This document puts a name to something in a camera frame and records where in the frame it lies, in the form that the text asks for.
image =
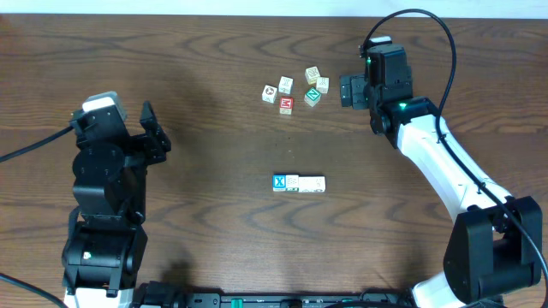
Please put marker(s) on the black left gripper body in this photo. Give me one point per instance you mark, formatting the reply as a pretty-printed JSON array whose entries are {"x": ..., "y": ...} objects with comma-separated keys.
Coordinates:
[{"x": 151, "y": 139}]

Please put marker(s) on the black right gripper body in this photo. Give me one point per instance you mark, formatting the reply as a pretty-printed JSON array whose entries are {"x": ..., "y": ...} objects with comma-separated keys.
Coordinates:
[{"x": 364, "y": 96}]

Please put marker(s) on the plain wooden block placed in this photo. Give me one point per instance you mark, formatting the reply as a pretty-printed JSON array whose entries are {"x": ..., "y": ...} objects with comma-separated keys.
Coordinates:
[{"x": 318, "y": 184}]

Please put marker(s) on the yellow-edged wooden block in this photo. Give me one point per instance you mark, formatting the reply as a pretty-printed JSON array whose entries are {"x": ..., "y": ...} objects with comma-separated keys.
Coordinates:
[{"x": 306, "y": 184}]

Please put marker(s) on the green-edged wooden block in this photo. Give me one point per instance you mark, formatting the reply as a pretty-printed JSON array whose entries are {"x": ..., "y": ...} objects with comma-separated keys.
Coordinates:
[{"x": 292, "y": 183}]

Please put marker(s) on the blue X wooden block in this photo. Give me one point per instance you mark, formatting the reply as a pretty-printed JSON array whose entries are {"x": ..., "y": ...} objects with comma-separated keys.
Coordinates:
[{"x": 279, "y": 183}]

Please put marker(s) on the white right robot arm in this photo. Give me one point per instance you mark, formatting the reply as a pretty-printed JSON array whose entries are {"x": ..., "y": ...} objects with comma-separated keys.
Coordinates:
[{"x": 495, "y": 245}]

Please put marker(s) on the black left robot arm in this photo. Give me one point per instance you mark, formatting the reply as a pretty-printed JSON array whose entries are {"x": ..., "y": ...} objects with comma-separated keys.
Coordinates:
[{"x": 106, "y": 241}]

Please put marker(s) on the plain wooden block top right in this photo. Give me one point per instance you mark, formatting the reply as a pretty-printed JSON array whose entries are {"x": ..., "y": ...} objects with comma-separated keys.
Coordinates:
[{"x": 323, "y": 84}]

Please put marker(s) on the green N wooden block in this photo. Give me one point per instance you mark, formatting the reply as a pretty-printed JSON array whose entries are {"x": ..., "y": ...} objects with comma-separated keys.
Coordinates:
[{"x": 312, "y": 97}]

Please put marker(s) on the yellow-print wooden block top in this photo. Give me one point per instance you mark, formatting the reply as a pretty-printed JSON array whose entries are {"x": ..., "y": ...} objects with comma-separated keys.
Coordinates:
[{"x": 312, "y": 74}]

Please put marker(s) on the plain wooden block upper middle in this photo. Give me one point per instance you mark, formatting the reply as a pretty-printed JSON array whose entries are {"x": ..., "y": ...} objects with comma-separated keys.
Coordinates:
[{"x": 285, "y": 85}]

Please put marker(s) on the red M wooden block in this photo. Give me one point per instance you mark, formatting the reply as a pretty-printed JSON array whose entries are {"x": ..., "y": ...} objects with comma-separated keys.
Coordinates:
[{"x": 286, "y": 105}]

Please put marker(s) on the wooden block with round picture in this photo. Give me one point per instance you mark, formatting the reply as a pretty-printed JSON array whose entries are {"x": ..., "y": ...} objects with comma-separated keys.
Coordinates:
[{"x": 269, "y": 94}]

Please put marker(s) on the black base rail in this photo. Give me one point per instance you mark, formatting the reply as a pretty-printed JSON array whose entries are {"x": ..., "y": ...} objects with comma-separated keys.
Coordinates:
[{"x": 163, "y": 295}]

